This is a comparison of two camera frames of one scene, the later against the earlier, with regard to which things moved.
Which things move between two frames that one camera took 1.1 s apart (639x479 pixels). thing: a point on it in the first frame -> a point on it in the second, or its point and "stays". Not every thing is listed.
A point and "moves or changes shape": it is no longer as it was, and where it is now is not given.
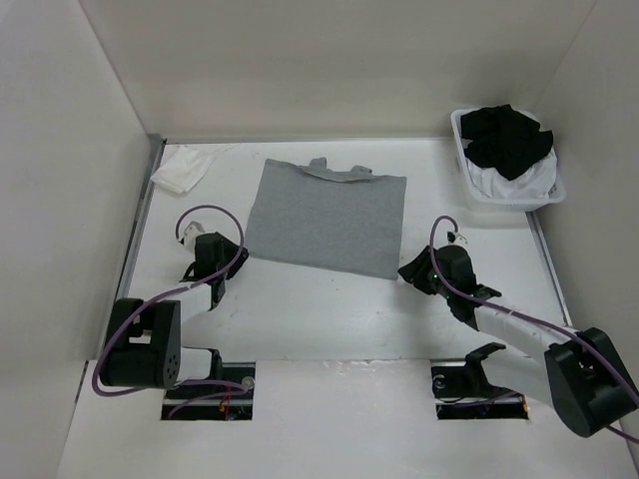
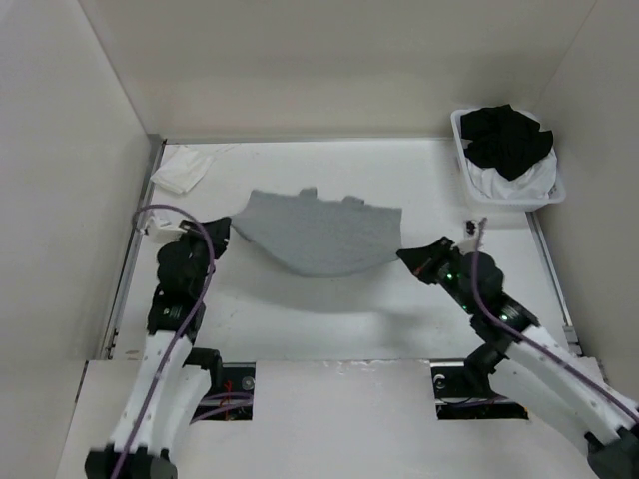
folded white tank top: [183, 168] stays
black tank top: [503, 140] stays
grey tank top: [342, 220] moves or changes shape
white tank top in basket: [536, 182] stays
